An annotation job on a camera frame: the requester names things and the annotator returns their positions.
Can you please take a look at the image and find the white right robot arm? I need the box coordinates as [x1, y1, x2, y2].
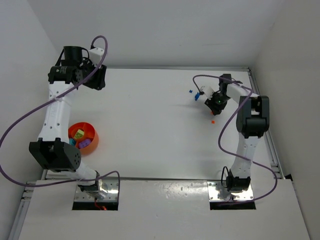
[200, 74, 270, 192]

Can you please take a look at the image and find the aluminium frame rail left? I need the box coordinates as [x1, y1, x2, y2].
[7, 169, 48, 240]

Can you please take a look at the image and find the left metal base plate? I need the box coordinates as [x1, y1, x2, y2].
[74, 178, 119, 203]

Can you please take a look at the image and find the metal base plate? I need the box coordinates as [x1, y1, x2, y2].
[74, 178, 119, 203]
[207, 181, 254, 203]

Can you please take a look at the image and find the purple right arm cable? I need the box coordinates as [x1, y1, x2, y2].
[192, 74, 278, 204]

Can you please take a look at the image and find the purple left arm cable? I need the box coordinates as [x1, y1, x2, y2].
[0, 35, 121, 188]

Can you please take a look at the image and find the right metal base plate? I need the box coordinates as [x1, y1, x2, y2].
[207, 181, 254, 203]

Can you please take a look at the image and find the aluminium frame rail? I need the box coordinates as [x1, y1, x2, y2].
[248, 68, 285, 179]
[7, 169, 48, 240]

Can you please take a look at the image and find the green lego brick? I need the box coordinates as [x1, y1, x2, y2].
[73, 128, 85, 140]

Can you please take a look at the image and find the blue lego figure piece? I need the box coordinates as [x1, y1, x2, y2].
[194, 92, 200, 101]

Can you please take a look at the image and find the aluminium frame rail right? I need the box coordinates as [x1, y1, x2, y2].
[248, 68, 285, 179]

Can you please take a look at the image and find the orange divided round container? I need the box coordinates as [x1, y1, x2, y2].
[68, 122, 99, 156]

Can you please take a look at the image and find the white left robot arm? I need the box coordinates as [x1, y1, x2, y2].
[28, 46, 107, 199]

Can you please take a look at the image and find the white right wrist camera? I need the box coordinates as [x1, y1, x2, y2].
[200, 86, 215, 99]

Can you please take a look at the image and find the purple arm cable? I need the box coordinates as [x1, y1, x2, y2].
[0, 35, 121, 188]
[192, 74, 278, 204]

